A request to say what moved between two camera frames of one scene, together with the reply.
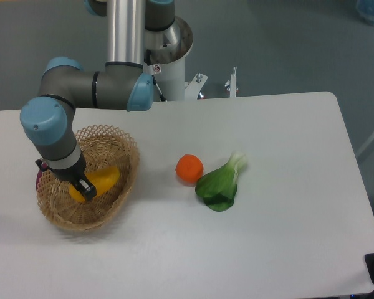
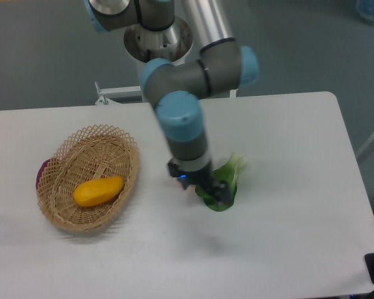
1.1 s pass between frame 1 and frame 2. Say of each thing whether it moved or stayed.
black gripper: moved
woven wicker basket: stayed
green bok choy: stayed
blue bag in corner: stayed
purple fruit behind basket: stayed
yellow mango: moved
